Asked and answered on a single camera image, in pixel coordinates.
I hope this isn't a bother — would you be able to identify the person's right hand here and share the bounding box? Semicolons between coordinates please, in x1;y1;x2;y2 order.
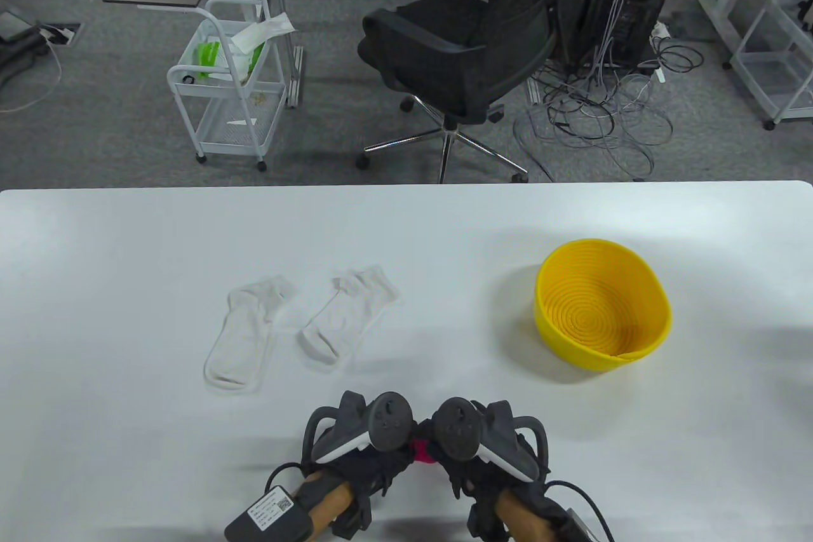
426;439;553;506

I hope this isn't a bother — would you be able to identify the person's left hand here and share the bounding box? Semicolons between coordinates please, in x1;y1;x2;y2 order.
316;439;418;499

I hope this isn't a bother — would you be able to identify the white sock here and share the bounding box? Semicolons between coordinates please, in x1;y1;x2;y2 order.
299;266;403;367
203;276;297;395

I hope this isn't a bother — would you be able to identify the person's left forearm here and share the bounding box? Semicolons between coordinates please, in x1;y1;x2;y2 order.
299;482;354;534

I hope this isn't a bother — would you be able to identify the person's right forearm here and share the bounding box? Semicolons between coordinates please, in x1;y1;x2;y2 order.
495;494;560;542

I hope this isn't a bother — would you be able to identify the yellow woven basket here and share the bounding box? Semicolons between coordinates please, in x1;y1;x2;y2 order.
535;239;673;373

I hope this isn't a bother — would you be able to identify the silver metal stand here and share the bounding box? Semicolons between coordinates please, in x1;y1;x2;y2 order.
265;0;306;109

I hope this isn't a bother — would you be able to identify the black mesh office chair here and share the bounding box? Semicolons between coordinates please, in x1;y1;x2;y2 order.
356;0;595;184

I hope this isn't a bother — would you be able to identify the white green wipes pack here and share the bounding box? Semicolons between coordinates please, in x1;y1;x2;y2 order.
219;45;268;84

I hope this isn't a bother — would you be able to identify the green plastic packet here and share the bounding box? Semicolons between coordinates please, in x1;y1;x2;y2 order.
194;40;223;80

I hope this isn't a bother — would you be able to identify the white paper towel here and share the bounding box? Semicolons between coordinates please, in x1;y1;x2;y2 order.
229;13;297;53

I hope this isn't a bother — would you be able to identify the white metal rack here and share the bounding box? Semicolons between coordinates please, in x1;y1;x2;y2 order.
729;0;813;131

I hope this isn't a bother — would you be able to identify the floor power socket box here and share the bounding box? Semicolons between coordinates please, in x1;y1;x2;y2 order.
39;22;84;47

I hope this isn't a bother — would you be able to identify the white wire utility cart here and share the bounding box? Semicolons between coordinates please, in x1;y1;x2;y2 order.
166;0;288;173

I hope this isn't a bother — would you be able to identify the tangle of floor cables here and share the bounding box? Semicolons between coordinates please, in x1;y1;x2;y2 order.
513;27;704;182

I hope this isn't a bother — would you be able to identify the white desk leg frame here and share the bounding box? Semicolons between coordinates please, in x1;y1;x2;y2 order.
692;0;772;70

